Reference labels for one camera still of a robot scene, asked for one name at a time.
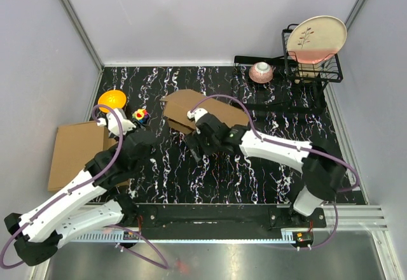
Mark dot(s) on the pink patterned ceramic bowl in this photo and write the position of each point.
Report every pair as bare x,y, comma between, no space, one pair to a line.
261,73

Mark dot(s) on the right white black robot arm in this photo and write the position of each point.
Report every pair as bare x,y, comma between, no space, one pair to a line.
322,173

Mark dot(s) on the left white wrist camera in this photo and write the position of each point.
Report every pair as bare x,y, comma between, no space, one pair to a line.
112,122

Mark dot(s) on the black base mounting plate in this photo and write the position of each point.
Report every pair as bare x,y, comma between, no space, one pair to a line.
269,215

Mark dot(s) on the brown cardboard box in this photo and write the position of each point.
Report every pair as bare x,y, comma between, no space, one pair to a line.
75,145
181,110

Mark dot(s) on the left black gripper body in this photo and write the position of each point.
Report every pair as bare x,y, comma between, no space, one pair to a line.
125,136

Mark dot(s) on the beige plate with leaf pattern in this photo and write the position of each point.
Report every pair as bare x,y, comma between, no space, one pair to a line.
316,39

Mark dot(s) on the orange bowl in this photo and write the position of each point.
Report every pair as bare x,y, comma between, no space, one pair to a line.
113,99

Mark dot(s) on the beige cup in rack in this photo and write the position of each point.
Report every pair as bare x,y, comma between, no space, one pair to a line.
307,71

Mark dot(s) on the colourful flower toy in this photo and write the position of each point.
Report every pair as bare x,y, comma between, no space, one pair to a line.
141,116

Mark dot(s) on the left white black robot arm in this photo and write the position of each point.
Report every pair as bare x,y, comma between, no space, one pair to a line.
40,233

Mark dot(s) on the closed brown cardboard box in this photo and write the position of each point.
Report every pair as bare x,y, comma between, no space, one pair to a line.
75,145

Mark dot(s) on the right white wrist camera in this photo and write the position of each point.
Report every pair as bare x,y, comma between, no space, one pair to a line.
196,114

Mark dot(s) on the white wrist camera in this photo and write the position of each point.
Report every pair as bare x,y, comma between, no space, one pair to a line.
112,122
196,114

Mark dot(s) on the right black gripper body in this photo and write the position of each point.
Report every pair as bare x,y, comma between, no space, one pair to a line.
209,145

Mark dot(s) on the black wire dish rack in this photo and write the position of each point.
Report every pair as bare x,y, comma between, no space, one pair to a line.
281,94

